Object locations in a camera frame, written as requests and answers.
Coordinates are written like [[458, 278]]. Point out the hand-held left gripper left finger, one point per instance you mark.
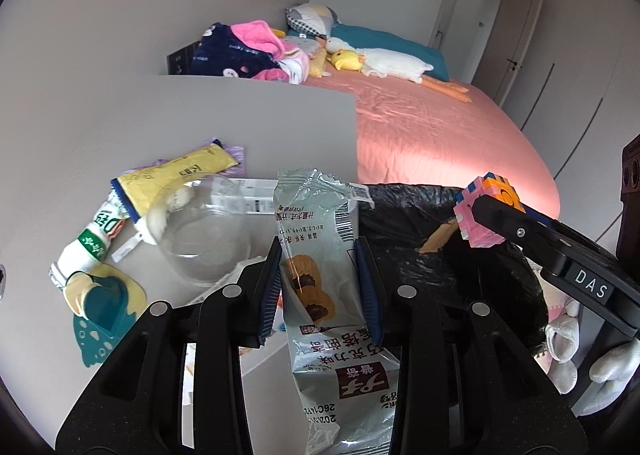
[[270, 295]]

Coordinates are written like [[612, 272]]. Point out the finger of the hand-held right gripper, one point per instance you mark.
[[515, 230]]

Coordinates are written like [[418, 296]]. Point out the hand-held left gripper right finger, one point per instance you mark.
[[367, 285]]

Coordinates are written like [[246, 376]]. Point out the pink orange puzzle cube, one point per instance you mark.
[[472, 190]]

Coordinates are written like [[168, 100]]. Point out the black trash bag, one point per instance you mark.
[[400, 225]]

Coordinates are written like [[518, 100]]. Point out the grey cookie snack packet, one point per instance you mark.
[[315, 235]]

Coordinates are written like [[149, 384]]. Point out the cardboard box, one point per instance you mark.
[[437, 239]]

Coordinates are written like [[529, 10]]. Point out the clear plastic cup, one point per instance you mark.
[[210, 245]]

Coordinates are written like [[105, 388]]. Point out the small white carton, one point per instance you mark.
[[250, 195]]

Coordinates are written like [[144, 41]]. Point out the white tissue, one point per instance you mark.
[[152, 225]]

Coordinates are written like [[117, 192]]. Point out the yellow snack packet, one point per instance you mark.
[[165, 180]]

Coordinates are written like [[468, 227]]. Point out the bed with pink sheet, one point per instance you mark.
[[425, 135]]

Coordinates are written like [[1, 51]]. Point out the white wardrobe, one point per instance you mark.
[[565, 75]]

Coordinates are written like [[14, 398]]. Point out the white dresser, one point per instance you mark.
[[225, 125]]

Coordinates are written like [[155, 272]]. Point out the white goose plush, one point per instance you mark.
[[395, 62]]

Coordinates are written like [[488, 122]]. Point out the teal pillow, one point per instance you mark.
[[395, 47]]

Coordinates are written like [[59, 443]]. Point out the yellow duck plush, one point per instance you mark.
[[345, 60]]

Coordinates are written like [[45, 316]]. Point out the yellow corn plush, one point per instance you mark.
[[317, 64]]

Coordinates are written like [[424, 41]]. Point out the white pink striped blanket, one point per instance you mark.
[[292, 65]]

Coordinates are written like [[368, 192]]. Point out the white door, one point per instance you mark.
[[470, 0]]

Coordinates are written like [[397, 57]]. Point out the navy printed blanket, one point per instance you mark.
[[225, 57]]

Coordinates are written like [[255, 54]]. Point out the light patterned pillow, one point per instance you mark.
[[300, 46]]

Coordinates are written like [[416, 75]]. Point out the black box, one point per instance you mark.
[[180, 60]]

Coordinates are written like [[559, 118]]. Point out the pink fleece cloth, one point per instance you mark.
[[255, 37]]

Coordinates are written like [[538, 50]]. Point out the patchwork checked pillow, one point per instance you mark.
[[312, 20]]

